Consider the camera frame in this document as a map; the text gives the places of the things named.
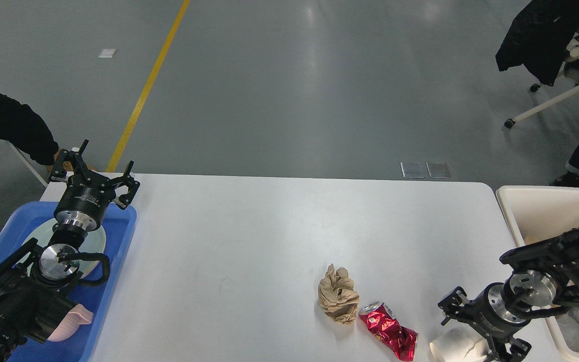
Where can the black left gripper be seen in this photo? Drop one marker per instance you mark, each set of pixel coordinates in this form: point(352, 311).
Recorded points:
point(85, 207)

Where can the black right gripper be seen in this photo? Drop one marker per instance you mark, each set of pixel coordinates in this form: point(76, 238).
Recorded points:
point(488, 316)

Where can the white paper cup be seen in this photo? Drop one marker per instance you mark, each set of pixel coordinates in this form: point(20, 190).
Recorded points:
point(459, 344)

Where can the large brown paper bag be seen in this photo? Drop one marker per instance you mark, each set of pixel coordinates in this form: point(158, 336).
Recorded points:
point(530, 239)

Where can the crushed red can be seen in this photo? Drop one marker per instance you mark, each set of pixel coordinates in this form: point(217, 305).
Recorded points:
point(382, 324)

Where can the pink mug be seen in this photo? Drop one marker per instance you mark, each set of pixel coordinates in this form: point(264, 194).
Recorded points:
point(70, 324)

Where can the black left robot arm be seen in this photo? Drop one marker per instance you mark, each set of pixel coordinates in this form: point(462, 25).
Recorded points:
point(60, 263)

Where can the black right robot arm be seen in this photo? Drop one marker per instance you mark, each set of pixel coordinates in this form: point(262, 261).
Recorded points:
point(544, 283)

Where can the blue plastic tray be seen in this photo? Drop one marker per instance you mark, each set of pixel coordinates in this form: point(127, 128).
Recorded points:
point(118, 226)

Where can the beige plastic bin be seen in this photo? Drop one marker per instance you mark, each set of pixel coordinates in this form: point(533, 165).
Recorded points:
point(544, 212)

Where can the person in black left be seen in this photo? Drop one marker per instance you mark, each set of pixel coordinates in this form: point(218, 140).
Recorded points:
point(27, 131)

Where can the white floor tag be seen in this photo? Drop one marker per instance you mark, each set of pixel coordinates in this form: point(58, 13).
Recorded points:
point(107, 53)

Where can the crumpled brown paper ball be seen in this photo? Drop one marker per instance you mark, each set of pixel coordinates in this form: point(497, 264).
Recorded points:
point(337, 297)

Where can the right clear floor plate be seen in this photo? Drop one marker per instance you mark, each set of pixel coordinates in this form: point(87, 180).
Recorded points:
point(438, 170)

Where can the clear floor plate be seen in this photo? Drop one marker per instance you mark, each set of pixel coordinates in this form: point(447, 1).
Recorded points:
point(438, 170)
point(413, 170)

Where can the left clear floor plate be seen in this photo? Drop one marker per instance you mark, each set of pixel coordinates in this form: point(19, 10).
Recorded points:
point(413, 170)

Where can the black jacket on chair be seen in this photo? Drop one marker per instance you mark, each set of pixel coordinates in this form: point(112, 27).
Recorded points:
point(538, 38)

